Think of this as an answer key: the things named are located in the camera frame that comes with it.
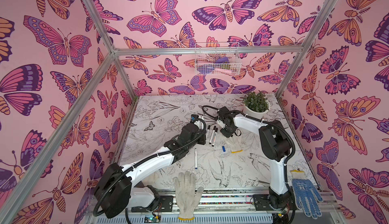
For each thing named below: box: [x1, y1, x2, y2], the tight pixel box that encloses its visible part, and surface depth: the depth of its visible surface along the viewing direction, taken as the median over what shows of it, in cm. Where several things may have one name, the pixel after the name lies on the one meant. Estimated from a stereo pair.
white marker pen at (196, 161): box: [195, 147, 198, 170], surface depth 89 cm
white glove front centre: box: [173, 170, 205, 221], surface depth 78 cm
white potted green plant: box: [240, 90, 271, 121], surface depth 96 cm
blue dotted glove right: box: [289, 169, 324, 220], surface depth 77 cm
